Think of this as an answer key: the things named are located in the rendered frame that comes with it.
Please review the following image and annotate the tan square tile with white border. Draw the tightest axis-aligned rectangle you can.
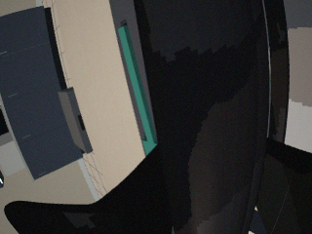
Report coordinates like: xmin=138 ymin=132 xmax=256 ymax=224
xmin=249 ymin=208 xmax=266 ymax=234

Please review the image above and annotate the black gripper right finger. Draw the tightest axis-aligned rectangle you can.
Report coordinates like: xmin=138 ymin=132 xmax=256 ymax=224
xmin=256 ymin=137 xmax=312 ymax=234

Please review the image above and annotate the dark grey flat mat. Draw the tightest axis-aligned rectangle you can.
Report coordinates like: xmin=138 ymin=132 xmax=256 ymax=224
xmin=109 ymin=0 xmax=156 ymax=143

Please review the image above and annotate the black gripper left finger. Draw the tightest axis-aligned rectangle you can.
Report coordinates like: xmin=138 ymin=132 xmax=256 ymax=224
xmin=4 ymin=145 xmax=173 ymax=234

